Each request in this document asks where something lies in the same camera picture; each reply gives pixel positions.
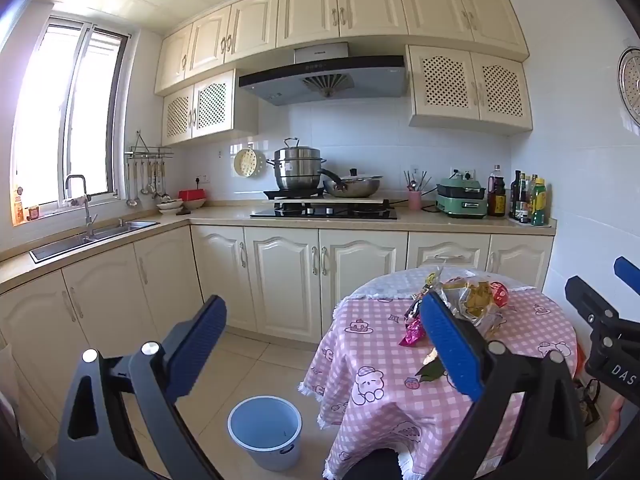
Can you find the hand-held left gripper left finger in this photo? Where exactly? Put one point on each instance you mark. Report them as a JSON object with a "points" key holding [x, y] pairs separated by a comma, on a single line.
{"points": [[202, 340]]}

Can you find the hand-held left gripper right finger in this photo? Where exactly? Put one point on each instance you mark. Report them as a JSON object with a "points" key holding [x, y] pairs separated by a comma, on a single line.
{"points": [[452, 345]]}

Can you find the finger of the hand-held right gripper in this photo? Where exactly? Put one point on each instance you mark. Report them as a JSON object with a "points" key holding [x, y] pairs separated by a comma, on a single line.
{"points": [[627, 270], [587, 300]]}

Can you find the small gold wrapper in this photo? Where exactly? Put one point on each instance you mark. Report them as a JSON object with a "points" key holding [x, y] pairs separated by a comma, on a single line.
{"points": [[430, 357]]}

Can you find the dark green wrapper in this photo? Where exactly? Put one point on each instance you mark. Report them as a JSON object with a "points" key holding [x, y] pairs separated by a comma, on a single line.
{"points": [[430, 371]]}

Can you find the magenta snack wrapper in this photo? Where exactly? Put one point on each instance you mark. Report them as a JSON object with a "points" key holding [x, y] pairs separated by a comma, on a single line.
{"points": [[412, 334]]}

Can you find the clear plastic wrapper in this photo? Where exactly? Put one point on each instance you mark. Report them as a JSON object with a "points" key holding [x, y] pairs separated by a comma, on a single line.
{"points": [[475, 297]]}

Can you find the dark snack wrapper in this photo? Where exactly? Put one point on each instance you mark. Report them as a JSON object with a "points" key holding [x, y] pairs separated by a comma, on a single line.
{"points": [[417, 305]]}

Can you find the red soda can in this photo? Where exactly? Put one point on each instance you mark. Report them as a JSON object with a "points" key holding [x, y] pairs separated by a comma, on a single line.
{"points": [[501, 292]]}

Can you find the blue plastic bucket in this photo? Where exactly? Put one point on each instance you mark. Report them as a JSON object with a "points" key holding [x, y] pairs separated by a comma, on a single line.
{"points": [[260, 430]]}

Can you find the person's right hand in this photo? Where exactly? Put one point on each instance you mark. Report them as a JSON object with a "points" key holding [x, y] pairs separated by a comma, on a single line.
{"points": [[612, 420]]}

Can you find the dark bag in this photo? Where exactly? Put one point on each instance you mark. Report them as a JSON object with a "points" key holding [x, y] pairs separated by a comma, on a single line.
{"points": [[590, 400]]}

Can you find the pink checkered tablecloth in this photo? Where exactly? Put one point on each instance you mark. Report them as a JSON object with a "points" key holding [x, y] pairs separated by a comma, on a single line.
{"points": [[380, 360]]}

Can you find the white bottle tray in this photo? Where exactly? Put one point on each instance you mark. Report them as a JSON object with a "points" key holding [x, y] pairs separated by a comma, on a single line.
{"points": [[549, 225]]}

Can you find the cream base cabinets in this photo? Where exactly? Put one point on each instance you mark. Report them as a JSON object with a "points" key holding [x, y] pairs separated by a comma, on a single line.
{"points": [[280, 280]]}

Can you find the dark labelled bottle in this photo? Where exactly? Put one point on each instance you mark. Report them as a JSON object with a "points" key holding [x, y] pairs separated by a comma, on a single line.
{"points": [[523, 202]]}

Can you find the slim black bottle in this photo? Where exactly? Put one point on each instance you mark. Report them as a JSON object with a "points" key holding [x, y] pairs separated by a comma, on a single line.
{"points": [[515, 195]]}

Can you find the white bowl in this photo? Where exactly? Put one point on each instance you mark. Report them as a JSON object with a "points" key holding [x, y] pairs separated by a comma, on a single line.
{"points": [[170, 206], [196, 204]]}

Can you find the large dark sauce bottle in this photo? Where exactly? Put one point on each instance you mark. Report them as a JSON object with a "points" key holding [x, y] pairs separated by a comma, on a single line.
{"points": [[496, 195]]}

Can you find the green electric grill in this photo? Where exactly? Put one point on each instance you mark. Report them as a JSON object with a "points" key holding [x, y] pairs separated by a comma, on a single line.
{"points": [[460, 200]]}

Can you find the red box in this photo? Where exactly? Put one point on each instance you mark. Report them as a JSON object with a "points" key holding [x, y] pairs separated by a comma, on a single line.
{"points": [[192, 195]]}

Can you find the person's black trousers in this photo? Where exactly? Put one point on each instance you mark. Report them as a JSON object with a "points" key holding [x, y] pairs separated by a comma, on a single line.
{"points": [[372, 467]]}

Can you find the pink chopstick holder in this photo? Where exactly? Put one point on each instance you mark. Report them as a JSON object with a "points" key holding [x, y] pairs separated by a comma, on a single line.
{"points": [[415, 200]]}

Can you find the steel double sink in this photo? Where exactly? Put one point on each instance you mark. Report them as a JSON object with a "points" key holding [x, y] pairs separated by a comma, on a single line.
{"points": [[75, 245]]}

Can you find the row of hanging kitchen utensils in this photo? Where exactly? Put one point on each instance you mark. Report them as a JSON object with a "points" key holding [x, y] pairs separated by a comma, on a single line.
{"points": [[131, 195]]}

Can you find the steel kitchen faucet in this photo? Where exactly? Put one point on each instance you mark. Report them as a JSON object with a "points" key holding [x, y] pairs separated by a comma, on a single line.
{"points": [[90, 215]]}

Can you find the black gas stove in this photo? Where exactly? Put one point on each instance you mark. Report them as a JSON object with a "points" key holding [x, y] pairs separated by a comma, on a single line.
{"points": [[325, 214]]}

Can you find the cream perforated steamer plate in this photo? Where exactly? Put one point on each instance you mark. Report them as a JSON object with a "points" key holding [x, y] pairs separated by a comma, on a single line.
{"points": [[245, 162]]}

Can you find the round metal steamer rack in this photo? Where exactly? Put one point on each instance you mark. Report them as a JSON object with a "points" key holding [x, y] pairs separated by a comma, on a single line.
{"points": [[631, 85]]}

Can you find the steel wok with lid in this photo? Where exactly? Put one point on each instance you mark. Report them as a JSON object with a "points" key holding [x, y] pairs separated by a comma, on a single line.
{"points": [[355, 187]]}

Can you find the stainless steamer pot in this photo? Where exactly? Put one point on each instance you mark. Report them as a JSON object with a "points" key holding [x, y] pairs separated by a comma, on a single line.
{"points": [[297, 170]]}

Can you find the small jar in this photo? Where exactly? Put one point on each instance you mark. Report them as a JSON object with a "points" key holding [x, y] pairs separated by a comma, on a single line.
{"points": [[33, 213]]}

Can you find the orange bottle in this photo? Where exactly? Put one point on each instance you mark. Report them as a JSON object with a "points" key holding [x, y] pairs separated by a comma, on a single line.
{"points": [[19, 210]]}

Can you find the cream lattice door cabinet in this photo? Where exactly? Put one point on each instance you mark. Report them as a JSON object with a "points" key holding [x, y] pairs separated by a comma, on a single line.
{"points": [[210, 105], [465, 85]]}

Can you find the grey range hood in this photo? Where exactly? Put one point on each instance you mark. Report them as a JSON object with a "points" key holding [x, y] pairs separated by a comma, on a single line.
{"points": [[325, 80]]}

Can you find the white wall outlet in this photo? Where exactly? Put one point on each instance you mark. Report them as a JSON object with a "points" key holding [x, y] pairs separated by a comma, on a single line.
{"points": [[201, 179]]}

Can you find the wall outlet with plugs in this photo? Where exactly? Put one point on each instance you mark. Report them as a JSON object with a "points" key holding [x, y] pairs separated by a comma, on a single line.
{"points": [[465, 172]]}

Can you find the metal utensil rail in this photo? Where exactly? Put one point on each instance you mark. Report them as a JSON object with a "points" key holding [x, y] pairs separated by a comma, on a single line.
{"points": [[150, 151]]}

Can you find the cream upper wall cabinets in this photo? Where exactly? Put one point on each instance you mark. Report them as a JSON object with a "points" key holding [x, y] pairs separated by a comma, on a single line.
{"points": [[310, 15]]}

